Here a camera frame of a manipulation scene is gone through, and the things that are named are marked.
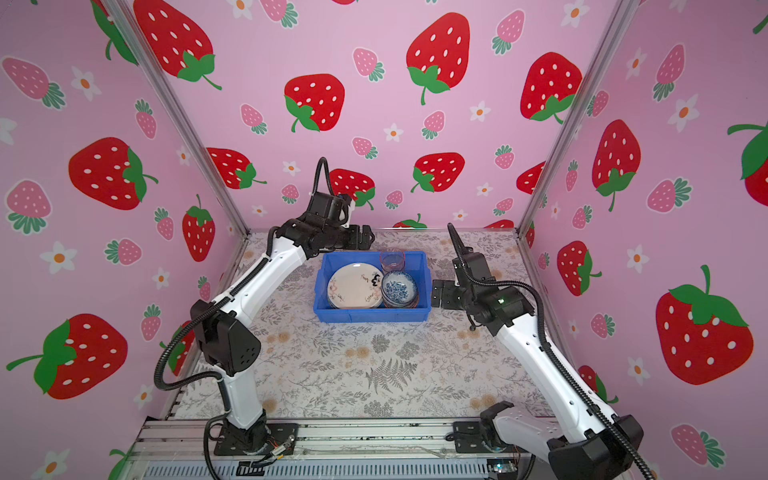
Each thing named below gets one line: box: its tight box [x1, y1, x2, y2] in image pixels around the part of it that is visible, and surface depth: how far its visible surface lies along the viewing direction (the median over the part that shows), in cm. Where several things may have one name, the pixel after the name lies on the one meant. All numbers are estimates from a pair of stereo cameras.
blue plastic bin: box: [313, 251, 433, 323], surface depth 98 cm
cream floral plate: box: [327, 263, 384, 309], surface depth 103 cm
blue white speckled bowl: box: [382, 271, 419, 309], surface depth 95 cm
